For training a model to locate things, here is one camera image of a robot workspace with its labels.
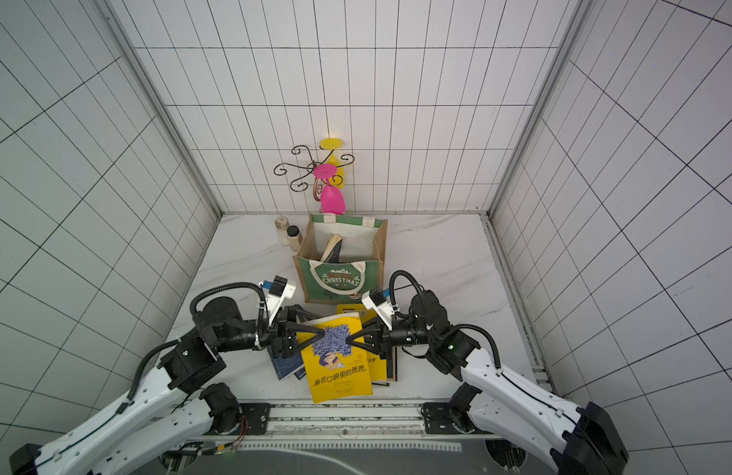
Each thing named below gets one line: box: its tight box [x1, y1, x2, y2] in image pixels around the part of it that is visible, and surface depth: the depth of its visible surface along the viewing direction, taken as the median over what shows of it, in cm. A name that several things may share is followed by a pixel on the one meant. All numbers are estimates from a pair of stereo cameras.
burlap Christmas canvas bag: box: [291, 213, 388, 305], surface depth 90 cm
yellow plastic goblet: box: [319, 137, 346, 190], surface depth 96 cm
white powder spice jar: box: [274, 215, 290, 247], surface depth 106 cm
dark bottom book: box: [385, 346, 398, 382], surface depth 75 cm
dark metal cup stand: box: [273, 144, 356, 203], surface depth 91 cm
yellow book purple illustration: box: [296, 311, 373, 404], surface depth 66 cm
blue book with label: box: [266, 346, 305, 381], surface depth 80 cm
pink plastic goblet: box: [312, 164, 347, 216], surface depth 97 cm
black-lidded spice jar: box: [286, 224, 300, 253], surface depth 105 cm
